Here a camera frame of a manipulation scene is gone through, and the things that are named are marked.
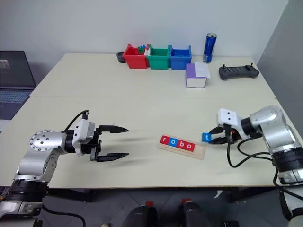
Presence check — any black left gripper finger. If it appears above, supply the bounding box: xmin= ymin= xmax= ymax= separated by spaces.
xmin=95 ymin=125 xmax=129 ymax=134
xmin=97 ymin=153 xmax=130 ymax=163

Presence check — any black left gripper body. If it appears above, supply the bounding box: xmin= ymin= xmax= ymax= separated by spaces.
xmin=81 ymin=129 xmax=103 ymax=163

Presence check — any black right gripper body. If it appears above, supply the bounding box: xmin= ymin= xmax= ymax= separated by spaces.
xmin=223 ymin=125 xmax=240 ymax=144

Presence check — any wooden letter tray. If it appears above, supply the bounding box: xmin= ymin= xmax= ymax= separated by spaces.
xmin=157 ymin=135 xmax=206 ymax=161

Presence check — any purple and white box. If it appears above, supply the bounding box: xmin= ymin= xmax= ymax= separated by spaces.
xmin=185 ymin=62 xmax=212 ymax=89

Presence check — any black handheld controller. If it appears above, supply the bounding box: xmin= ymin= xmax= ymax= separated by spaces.
xmin=218 ymin=63 xmax=260 ymax=81

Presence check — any dark rounded shape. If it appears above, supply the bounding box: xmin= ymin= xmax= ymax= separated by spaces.
xmin=183 ymin=201 xmax=212 ymax=227
xmin=121 ymin=205 xmax=159 ymax=227

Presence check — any red plastic bin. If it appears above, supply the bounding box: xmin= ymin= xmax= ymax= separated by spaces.
xmin=122 ymin=43 xmax=149 ymax=70

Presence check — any black round holder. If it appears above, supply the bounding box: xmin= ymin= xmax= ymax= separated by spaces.
xmin=116 ymin=51 xmax=127 ymax=64

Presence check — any blue plastic bin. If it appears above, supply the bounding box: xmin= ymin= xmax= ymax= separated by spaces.
xmin=168 ymin=44 xmax=193 ymax=71

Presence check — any green plastic bin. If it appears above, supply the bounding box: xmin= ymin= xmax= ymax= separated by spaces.
xmin=146 ymin=44 xmax=171 ymax=70

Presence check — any blue drink can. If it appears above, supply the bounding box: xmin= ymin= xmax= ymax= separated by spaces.
xmin=202 ymin=33 xmax=218 ymax=64

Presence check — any dark grey laptop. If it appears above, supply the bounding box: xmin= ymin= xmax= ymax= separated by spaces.
xmin=0 ymin=50 xmax=37 ymax=120

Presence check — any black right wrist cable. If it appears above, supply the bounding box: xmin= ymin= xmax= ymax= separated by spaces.
xmin=225 ymin=129 xmax=276 ymax=169

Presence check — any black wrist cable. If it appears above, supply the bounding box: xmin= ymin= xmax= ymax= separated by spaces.
xmin=63 ymin=109 xmax=90 ymax=132
xmin=225 ymin=129 xmax=276 ymax=169

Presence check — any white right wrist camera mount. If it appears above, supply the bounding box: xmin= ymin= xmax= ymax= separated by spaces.
xmin=217 ymin=108 xmax=242 ymax=130

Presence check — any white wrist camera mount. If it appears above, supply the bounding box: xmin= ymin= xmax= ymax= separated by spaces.
xmin=71 ymin=119 xmax=96 ymax=157
xmin=217 ymin=108 xmax=242 ymax=130

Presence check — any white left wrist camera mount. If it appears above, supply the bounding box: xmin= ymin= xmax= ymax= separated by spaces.
xmin=71 ymin=119 xmax=96 ymax=157

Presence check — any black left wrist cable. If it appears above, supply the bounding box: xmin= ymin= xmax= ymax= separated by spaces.
xmin=63 ymin=109 xmax=90 ymax=132

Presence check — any black floor cable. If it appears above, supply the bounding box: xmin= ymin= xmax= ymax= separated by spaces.
xmin=42 ymin=205 xmax=86 ymax=227

